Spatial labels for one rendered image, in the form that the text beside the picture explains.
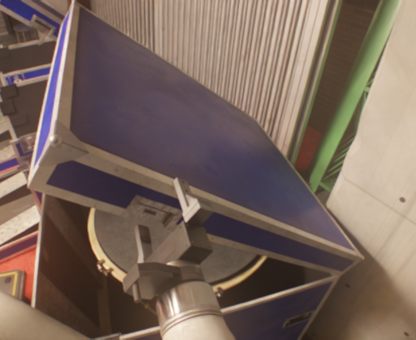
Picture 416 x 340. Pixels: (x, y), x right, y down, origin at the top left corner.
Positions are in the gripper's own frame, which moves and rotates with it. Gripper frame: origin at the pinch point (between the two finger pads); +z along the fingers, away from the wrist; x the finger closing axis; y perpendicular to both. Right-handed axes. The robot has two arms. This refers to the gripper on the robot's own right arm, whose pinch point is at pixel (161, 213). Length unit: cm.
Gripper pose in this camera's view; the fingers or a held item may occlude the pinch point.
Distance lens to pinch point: 60.5
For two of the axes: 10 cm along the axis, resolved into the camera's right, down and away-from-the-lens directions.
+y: 7.3, 3.4, 5.9
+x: 6.2, -7.0, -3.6
